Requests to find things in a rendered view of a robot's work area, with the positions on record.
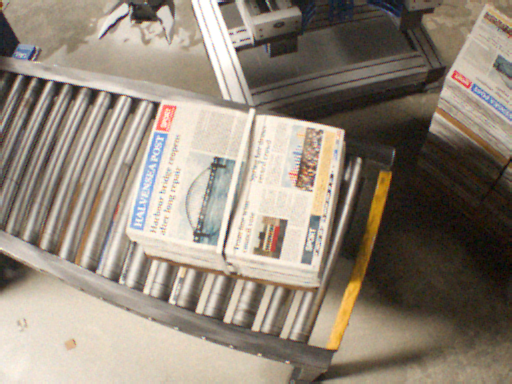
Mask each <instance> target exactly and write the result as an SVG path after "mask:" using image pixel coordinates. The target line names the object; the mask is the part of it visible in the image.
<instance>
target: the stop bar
mask: <svg viewBox="0 0 512 384"><path fill-rule="evenodd" d="M391 177H392V172H389V171H386V170H385V169H381V171H380V174H379V178H378V182H377V186H376V189H375V193H374V196H373V200H372V203H371V208H370V212H369V215H368V219H367V222H366V226H365V229H364V234H363V237H362V241H361V245H360V248H359V252H358V254H357V255H356V259H355V262H354V266H353V270H352V273H351V277H350V280H348V284H347V287H346V291H345V294H344V298H343V300H342V302H341V305H340V308H339V311H338V315H337V318H336V319H335V322H334V325H333V328H332V332H331V334H330V336H329V338H328V341H327V344H326V347H325V349H326V350H327V351H333V352H338V349H339V346H340V343H341V341H342V339H343V336H344V333H345V330H346V327H347V326H348V324H349V320H350V316H351V313H352V309H353V307H354V306H355V303H356V299H357V295H358V292H359V288H360V287H361V284H362V281H363V278H364V275H365V271H366V267H367V264H368V263H369V260H370V256H371V252H372V248H373V244H374V241H375V237H376V233H377V230H378V226H379V222H380V219H381V215H382V210H383V207H384V203H385V201H386V200H387V197H386V196H387V192H388V188H389V185H390V181H391Z"/></svg>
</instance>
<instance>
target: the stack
mask: <svg viewBox="0 0 512 384"><path fill-rule="evenodd" d="M467 37H469V38H467V39H468V40H467V39H466V40H467V41H465V44H464V46H462V47H463V48H462V49H461V51H460V53H459V55H458V56H457V58H456V61H454V62H455V63H454V64H453V66H452V68H451V69H450V71H449V74H447V77H446V78H445V83H444V85H443V90H442V92H441V93H442V94H441V95H440V100H439V101H438V103H439V104H438V107H439V108H441V110H443V111H445V112H446V113H448V114H449V115H450V116H452V117H453V118H455V119H456V120H457V121H459V122H460V123H462V124H463V125H464V126H466V127H467V128H469V129H470V130H471V131H473V132H474V133H476V135H478V136H479V137H481V138H482V139H483V140H484V141H486V142H487V143H488V144H489V145H491V146H492V147H493V148H494V149H496V151H498V152H499V153H500V154H501V155H503V157H505V158H507V159H511V158H512V20H511V19H509V18H508V17H506V16H505V15H504V14H502V13H501V12H499V11H497V10H496V9H495V8H493V7H492V6H490V5H488V4H487V5H485V7H484V9H483V11H482V12H481V14H480V16H479V18H478V20H477V22H476V23H475V25H474V27H473V29H472V31H471V34H470V35H469V34H468V36H467ZM426 138H427V140H428V141H430V142H431V143H432V144H433V145H434V146H436V147H437V148H438V149H440V150H442V151H443V152H444V153H446V154H447V155H449V156H450V157H451V158H453V159H454V160H456V161H457V162H458V163H460V164H461V165H463V167H465V168H466V169H468V170H469V171H470V172H472V173H474V174H475V175H477V176H478V177H479V178H480V179H482V181H484V182H485V183H486V184H487V185H489V187H491V186H492V185H493V182H495V183H494V185H493V187H492V188H491V189H490V190H492V189H493V190H494V191H495V192H497V194H499V195H500V196H502V197H503V198H504V199H506V200H507V201H508V202H509V203H512V170H511V169H510V168H509V167H508V166H509V164H510V163H509V162H508V163H507V165H503V163H501V162H500V161H499V160H498V159H497V158H495V157H494V156H493V155H492V154H490V153H489V152H488V151H487V150H486V149H484V148H483V147H482V146H481V145H479V144H478V143H477V142H475V141H474V140H472V139H471V138H470V137H468V136H467V135H466V134H465V133H463V132H462V131H461V130H459V128H457V127H456V126H454V125H453V124H452V123H450V122H448V120H446V119H444V118H443V117H442V116H440V115H439V114H437V113H436V112H435V115H433V119H432V121H431V126H430V128H429V132H428V135H427V136H426ZM420 151H421V152H420V155H419V156H420V157H419V160H418V161H417V162H418V163H417V164H416V166H418V168H420V169H422V170H423V171H424V172H426V173H427V174H429V175H430V176H432V177H433V178H434V179H436V180H437V181H438V182H439V183H441V184H442V185H443V186H445V187H446V188H447V189H449V190H450V191H451V192H452V193H453V194H455V195H456V196H457V197H458V198H459V199H461V200H463V201H464V202H465V203H467V205H469V206H470V207H471V208H472V209H474V208H477V210H475V211H477V212H478V213H479V214H480V215H481V216H483V217H484V218H486V219H487V220H489V222H491V223H492V224H494V225H495V226H497V228H499V229H501V230H502V231H503V232H504V233H506V234H507V235H508V236H509V237H511V238H512V210H510V209H509V208H508V207H506V206H505V205H504V204H502V203H501V202H500V201H499V200H497V198H495V197H493V196H492V195H491V194H489V192H491V191H490V190H489V191H487V190H486V189H484V187H482V186H480V185H479V184H477V183H476V182H475V181H474V180H472V179H471V178H469V176H467V175H466V174H464V172H462V171H460V169H458V168H457V167H455V166H454V165H453V164H451V163H450V162H449V161H447V160H446V159H444V158H443V157H442V156H440V155H439V154H438V153H436V152H434V150H432V149H430V148H429V147H428V146H426V145H424V146H423V147H422V149H421V150H420ZM510 157H511V158H510ZM408 186H410V187H412V188H413V189H415V191H417V192H419V193H420V194H421V195H423V196H424V197H425V198H427V199H428V200H430V202H432V203H434V205H436V206H438V208H439V207H440V208H441V209H442V210H444V211H445V212H446V213H448V215H450V216H451V217H452V218H454V220H455V219H456V220H457V221H458V222H460V223H461V224H462V225H463V226H465V227H467V229H469V230H470V231H471V232H472V233H474V234H476V235H477V236H478V237H479V238H480V239H483V241H485V242H486V244H487V243H488V245H490V246H491V247H493V248H494V249H495V250H496V251H498V252H499V253H500V254H501V255H503V256H504V257H505V258H507V259H508V260H509V261H511V262H512V243H510V242H509V241H508V240H507V239H505V238H503V237H502V235H501V236H500V235H499V234H498V233H497V232H496V231H494V230H493V229H492V228H491V227H489V225H488V226H487V225H486V224H485V223H484V222H483V221H481V219H480V220H479V219H478V218H477V217H476V216H474V211H473V212H469V211H468V210H467V209H466V208H464V206H462V205H461V204H460V203H458V202H457V201H455V200H454V199H452V198H451V197H450V196H449V195H447V194H446V193H445V192H443V191H442V190H441V189H440V188H438V187H437V186H436V185H434V184H433V183H432V182H430V181H429V180H428V179H426V178H425V177H424V176H422V175H421V174H419V173H418V172H417V171H415V170H413V172H412V173H411V176H410V178H409V180H408ZM441 197H442V198H443V199H444V200H445V201H447V202H448V203H446V202H445V201H444V200H442V199H441ZM449 203H451V204H452V205H453V206H455V208H457V209H458V210H459V211H461V213H463V214H465V215H466V216H468V218H470V219H471V220H472V221H473V222H476V223H477V224H478V225H479V226H480V227H481V228H484V230H486V231H487V232H488V233H489V234H487V233H486V232H485V231H484V230H483V229H481V228H480V227H478V225H476V224H475V223H473V222H471V220H469V219H468V218H467V217H466V216H465V215H462V214H461V213H460V212H458V210H456V209H455V208H454V207H452V206H451V205H450V204H449ZM490 234H491V235H492V236H494V238H496V239H497V240H499V242H502V244H504V245H505V247H504V246H503V245H502V244H501V243H499V242H498V241H497V240H496V239H493V237H492V236H490Z"/></svg>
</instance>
